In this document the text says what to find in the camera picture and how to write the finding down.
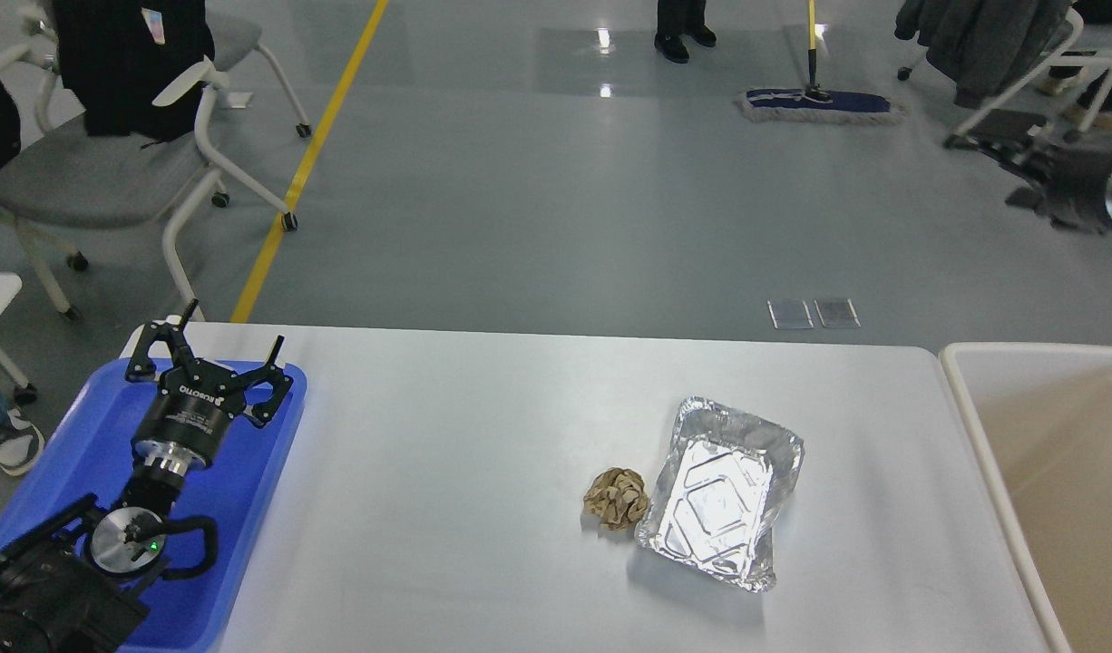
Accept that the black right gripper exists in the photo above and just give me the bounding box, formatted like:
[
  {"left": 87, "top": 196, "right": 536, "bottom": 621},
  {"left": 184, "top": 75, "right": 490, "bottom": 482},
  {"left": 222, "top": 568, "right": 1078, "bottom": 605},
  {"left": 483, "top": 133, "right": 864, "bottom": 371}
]
[{"left": 944, "top": 109, "right": 1112, "bottom": 234}]

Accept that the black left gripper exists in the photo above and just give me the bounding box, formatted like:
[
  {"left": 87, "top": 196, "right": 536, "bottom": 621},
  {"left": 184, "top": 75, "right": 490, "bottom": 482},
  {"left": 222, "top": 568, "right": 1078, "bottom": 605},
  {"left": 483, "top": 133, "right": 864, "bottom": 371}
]
[{"left": 125, "top": 297, "right": 295, "bottom": 473}]

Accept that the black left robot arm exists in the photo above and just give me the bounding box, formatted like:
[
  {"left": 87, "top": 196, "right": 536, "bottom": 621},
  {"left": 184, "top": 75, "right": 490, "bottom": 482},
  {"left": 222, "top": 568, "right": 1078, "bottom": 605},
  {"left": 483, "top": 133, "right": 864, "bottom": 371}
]
[{"left": 0, "top": 306, "right": 306, "bottom": 652}]

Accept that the white chair with coat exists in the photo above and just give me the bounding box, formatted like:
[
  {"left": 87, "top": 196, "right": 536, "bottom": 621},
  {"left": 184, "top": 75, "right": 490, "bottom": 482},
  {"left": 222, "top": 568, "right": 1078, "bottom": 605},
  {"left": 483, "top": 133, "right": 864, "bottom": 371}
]
[{"left": 920, "top": 4, "right": 1112, "bottom": 135}]

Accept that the dark grey coat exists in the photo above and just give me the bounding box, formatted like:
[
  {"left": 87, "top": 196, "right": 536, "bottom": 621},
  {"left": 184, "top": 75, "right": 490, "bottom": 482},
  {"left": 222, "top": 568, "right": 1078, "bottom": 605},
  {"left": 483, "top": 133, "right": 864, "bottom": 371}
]
[{"left": 893, "top": 1, "right": 1073, "bottom": 109}]

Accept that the blue plastic tray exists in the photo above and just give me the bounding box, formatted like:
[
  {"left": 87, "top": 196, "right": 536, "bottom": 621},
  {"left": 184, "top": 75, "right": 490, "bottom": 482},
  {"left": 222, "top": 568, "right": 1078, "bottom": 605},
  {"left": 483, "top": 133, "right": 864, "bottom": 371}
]
[{"left": 0, "top": 359, "right": 307, "bottom": 652}]

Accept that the blue dust mop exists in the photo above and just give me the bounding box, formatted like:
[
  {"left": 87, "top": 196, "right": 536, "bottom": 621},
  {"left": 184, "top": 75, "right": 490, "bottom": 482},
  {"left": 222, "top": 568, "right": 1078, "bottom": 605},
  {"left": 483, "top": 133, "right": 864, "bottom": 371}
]
[{"left": 736, "top": 1, "right": 909, "bottom": 125}]

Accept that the bystander in blue jeans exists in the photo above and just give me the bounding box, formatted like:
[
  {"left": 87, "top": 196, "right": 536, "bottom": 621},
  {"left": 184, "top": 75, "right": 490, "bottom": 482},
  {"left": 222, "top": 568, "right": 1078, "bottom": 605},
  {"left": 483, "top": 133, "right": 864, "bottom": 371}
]
[{"left": 0, "top": 393, "right": 46, "bottom": 478}]

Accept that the grey office chair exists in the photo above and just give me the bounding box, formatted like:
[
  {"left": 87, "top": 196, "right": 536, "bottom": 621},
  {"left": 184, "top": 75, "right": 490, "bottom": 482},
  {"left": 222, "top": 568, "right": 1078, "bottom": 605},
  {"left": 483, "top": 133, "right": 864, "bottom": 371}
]
[{"left": 0, "top": 4, "right": 312, "bottom": 301}]

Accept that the right floor socket plate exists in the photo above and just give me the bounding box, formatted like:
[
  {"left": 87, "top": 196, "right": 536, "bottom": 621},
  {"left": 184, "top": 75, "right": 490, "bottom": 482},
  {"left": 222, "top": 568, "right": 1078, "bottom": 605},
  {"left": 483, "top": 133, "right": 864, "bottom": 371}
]
[{"left": 814, "top": 297, "right": 862, "bottom": 329}]

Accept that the floor socket plate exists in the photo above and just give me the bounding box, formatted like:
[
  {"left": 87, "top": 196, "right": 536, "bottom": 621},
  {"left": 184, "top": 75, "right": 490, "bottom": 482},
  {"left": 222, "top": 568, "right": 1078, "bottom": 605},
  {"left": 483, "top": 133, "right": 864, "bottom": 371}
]
[
  {"left": 767, "top": 300, "right": 814, "bottom": 330},
  {"left": 814, "top": 297, "right": 862, "bottom": 329}
]

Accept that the left floor socket plate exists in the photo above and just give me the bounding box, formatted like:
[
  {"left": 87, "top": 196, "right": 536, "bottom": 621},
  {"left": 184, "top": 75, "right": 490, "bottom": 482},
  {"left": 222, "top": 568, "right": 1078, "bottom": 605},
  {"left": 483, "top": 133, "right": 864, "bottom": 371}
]
[{"left": 767, "top": 300, "right": 814, "bottom": 330}]

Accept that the beige plastic bin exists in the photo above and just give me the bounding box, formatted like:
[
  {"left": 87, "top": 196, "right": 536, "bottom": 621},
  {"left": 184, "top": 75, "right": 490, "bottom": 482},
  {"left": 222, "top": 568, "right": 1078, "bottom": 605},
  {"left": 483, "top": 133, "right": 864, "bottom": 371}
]
[{"left": 939, "top": 342, "right": 1112, "bottom": 652}]

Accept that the black jacket on chair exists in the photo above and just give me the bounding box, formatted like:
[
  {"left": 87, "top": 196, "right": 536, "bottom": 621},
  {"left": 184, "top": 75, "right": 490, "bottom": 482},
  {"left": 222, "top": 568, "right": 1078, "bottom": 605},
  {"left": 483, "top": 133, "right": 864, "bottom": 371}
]
[{"left": 49, "top": 1, "right": 215, "bottom": 144}]

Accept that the crumpled brown paper ball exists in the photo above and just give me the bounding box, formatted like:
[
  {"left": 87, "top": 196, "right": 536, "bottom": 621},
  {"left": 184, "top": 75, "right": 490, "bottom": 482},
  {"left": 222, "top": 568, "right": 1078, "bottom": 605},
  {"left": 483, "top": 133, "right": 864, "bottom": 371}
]
[{"left": 582, "top": 467, "right": 649, "bottom": 531}]

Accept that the aluminium foil tray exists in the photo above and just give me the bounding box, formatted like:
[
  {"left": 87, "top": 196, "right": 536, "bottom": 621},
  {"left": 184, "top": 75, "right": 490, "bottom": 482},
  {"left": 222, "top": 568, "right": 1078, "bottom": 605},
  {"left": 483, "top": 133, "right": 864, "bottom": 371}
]
[{"left": 635, "top": 396, "right": 805, "bottom": 592}]

